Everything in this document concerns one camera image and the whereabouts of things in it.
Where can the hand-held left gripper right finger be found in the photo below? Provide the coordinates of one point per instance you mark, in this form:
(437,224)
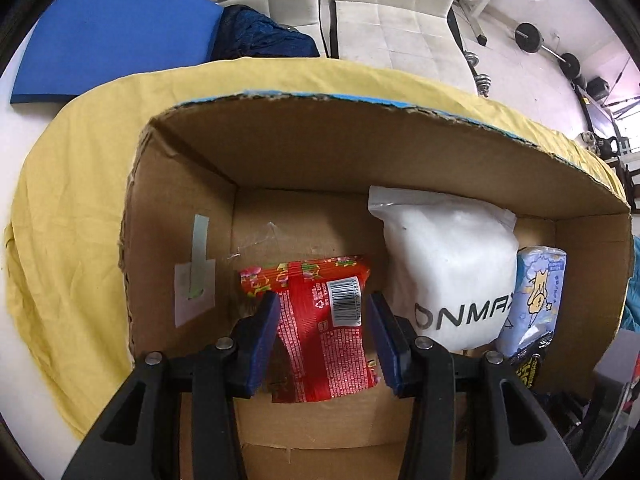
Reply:
(384,335)

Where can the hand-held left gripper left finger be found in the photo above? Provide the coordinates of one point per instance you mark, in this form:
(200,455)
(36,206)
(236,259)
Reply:
(265,332)

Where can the red snack packet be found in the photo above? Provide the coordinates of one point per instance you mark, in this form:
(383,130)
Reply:
(320,340)

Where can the brown cardboard box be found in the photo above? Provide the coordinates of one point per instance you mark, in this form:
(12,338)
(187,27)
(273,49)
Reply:
(310,140)

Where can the white soft pouch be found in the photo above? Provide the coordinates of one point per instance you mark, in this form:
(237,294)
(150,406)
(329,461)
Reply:
(450,260)

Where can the black and yellow packet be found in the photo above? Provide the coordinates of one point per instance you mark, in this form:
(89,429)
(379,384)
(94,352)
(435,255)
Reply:
(530,360)

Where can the light blue tissue pack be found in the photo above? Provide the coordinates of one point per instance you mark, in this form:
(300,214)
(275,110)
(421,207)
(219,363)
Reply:
(537,300)

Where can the yellow cloth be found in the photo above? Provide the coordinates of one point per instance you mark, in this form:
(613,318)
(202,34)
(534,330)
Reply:
(75,200)

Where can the chrome dumbbell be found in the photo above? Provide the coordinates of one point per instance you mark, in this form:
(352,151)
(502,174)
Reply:
(477,72)

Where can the dark blue cloth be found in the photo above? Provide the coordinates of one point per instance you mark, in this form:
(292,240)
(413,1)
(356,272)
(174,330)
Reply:
(255,35)

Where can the black barbell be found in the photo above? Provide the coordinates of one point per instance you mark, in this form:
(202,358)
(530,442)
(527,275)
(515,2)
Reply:
(547,47)

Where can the blue foam mat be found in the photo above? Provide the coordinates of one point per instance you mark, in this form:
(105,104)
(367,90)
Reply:
(110,30)

